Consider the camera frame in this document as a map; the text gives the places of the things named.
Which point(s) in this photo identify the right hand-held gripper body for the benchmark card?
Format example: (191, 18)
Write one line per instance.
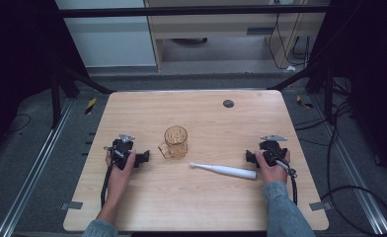
(272, 150)

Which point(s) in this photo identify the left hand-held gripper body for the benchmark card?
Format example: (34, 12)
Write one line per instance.
(121, 148)

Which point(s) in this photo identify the white electric toothbrush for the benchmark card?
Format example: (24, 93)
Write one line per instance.
(229, 170)

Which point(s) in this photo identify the amber glass mug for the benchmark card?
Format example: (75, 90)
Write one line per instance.
(175, 143)

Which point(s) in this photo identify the person's right hand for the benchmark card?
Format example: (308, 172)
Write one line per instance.
(273, 173)

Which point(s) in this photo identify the person's left hand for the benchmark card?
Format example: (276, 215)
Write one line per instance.
(117, 179)

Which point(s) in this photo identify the yellow black tape strip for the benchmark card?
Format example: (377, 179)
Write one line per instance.
(304, 102)
(90, 105)

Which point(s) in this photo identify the grey round table grommet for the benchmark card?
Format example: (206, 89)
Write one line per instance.
(228, 103)

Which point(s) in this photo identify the white cabinet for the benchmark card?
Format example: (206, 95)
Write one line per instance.
(109, 39)

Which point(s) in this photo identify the light wooden desk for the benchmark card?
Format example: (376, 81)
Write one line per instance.
(221, 26)

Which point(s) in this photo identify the black curtain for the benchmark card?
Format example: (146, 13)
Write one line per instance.
(14, 65)
(372, 65)

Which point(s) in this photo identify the grey metal table bracket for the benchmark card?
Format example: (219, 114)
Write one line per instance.
(72, 205)
(320, 206)

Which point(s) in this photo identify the black diagonal frame strut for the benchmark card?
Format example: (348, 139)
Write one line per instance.
(296, 77)
(86, 79)

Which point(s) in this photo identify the black upright frame post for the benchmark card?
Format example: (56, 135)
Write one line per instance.
(328, 95)
(55, 98)

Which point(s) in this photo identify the aluminium floor rail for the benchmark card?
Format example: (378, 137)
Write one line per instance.
(33, 168)
(352, 171)

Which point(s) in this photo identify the black horizontal frame bar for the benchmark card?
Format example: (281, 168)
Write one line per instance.
(188, 11)

